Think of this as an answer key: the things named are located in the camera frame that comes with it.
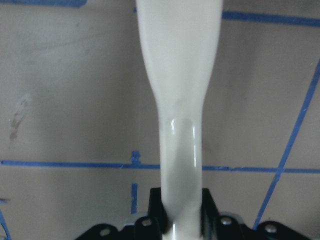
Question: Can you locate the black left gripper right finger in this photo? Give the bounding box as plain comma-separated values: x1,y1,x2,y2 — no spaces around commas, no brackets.
201,188,220,240

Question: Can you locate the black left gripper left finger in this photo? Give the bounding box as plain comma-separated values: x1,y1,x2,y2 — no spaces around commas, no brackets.
147,187,167,240

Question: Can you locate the white brush with dark bristles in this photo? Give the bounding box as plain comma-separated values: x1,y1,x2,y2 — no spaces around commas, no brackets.
136,0,223,240

